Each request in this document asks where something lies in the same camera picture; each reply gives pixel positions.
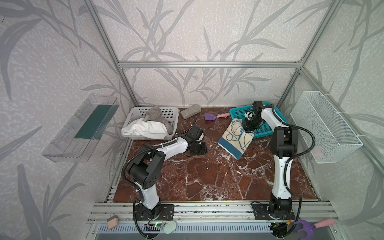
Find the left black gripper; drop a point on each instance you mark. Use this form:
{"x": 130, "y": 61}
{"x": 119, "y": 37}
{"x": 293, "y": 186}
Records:
{"x": 197, "y": 147}

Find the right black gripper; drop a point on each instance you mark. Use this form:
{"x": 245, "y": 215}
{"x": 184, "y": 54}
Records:
{"x": 249, "y": 122}

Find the teal plastic basket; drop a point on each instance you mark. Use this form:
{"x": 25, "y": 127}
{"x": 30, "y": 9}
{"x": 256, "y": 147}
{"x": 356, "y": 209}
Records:
{"x": 264, "y": 130}

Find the blue beige Doraemon towel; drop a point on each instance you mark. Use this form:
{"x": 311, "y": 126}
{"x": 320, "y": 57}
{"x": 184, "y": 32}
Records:
{"x": 235, "y": 139}

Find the white towel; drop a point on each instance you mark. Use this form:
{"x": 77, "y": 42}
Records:
{"x": 150, "y": 129}

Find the white perforated plastic basket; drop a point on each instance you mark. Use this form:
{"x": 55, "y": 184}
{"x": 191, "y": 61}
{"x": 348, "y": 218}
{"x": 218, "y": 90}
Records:
{"x": 171, "y": 114}

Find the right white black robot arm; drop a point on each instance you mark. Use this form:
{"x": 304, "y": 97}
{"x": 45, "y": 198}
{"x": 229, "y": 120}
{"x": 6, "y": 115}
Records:
{"x": 284, "y": 146}

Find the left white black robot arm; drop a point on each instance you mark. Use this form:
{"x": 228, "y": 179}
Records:
{"x": 144, "y": 168}

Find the purple pink toy spatula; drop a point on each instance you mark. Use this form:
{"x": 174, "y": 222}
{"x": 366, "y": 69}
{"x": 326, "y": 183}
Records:
{"x": 212, "y": 117}

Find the grey sponge block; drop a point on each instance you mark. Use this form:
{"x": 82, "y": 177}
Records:
{"x": 191, "y": 111}

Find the grey towel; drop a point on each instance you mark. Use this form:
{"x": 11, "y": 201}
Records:
{"x": 155, "y": 115}

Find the pale green oval disc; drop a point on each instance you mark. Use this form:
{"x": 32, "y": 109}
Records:
{"x": 170, "y": 227}

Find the small green circuit board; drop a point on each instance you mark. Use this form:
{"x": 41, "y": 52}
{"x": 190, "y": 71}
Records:
{"x": 155, "y": 226}

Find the brown square block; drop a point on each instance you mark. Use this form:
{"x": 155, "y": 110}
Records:
{"x": 112, "y": 222}

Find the purple pink toy fork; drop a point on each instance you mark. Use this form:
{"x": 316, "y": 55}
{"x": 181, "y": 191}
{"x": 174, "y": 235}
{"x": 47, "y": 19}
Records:
{"x": 309, "y": 228}

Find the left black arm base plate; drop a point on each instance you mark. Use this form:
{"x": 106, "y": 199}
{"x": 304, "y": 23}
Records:
{"x": 161, "y": 212}

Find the white wire mesh basket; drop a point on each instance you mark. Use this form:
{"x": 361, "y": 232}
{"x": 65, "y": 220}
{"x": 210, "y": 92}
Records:
{"x": 335, "y": 139}

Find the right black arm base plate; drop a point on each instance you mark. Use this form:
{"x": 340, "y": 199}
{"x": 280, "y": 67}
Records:
{"x": 262, "y": 212}

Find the clear acrylic wall shelf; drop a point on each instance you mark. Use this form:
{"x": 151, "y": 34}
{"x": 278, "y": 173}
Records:
{"x": 78, "y": 139}

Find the aluminium front rail frame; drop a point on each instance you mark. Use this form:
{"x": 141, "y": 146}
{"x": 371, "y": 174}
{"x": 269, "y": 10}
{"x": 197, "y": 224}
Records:
{"x": 210, "y": 217}

